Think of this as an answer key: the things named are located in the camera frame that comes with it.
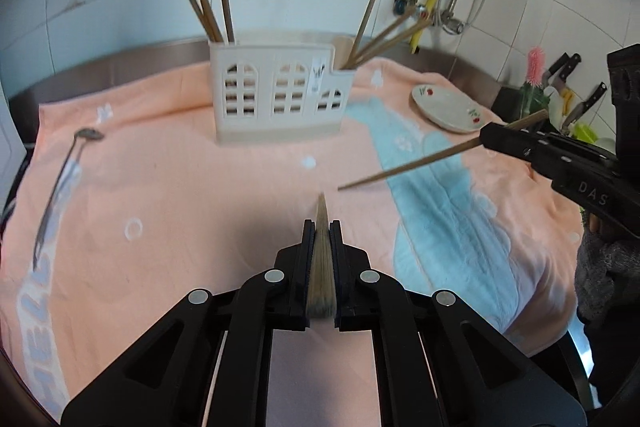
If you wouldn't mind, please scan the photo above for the pink and blue towel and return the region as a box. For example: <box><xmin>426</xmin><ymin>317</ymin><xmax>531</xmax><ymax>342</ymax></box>
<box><xmin>1</xmin><ymin>60</ymin><xmax>582</xmax><ymax>416</ymax></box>

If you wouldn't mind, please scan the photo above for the pink bottle brush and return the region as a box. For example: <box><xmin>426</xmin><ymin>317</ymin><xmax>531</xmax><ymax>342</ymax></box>
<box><xmin>525</xmin><ymin>46</ymin><xmax>546</xmax><ymax>87</ymax></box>

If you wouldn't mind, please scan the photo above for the white floral ceramic plate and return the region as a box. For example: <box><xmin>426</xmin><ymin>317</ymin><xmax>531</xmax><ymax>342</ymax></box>
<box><xmin>411</xmin><ymin>84</ymin><xmax>487</xmax><ymax>134</ymax></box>

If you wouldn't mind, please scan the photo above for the cream plastic utensil holder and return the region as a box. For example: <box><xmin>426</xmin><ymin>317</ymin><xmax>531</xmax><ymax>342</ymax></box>
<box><xmin>209</xmin><ymin>31</ymin><xmax>355</xmax><ymax>144</ymax></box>

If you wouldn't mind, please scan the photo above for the black handled kitchen knife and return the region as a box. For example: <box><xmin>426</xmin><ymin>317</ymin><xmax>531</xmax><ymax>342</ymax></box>
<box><xmin>561</xmin><ymin>82</ymin><xmax>608</xmax><ymax>135</ymax></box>
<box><xmin>543</xmin><ymin>53</ymin><xmax>582</xmax><ymax>93</ymax></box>
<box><xmin>541</xmin><ymin>53</ymin><xmax>570</xmax><ymax>87</ymax></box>

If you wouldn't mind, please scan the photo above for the gloved operator hand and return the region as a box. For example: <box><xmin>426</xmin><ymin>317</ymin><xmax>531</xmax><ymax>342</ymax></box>
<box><xmin>575</xmin><ymin>210</ymin><xmax>639</xmax><ymax>323</ymax></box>

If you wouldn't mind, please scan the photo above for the red handle water valve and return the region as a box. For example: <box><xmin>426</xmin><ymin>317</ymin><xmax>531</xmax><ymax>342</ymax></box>
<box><xmin>393</xmin><ymin>0</ymin><xmax>426</xmax><ymax>17</ymax></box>

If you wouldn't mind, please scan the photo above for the metal ladle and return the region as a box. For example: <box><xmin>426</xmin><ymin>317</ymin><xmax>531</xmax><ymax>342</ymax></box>
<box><xmin>32</xmin><ymin>127</ymin><xmax>104</xmax><ymax>271</ymax></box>

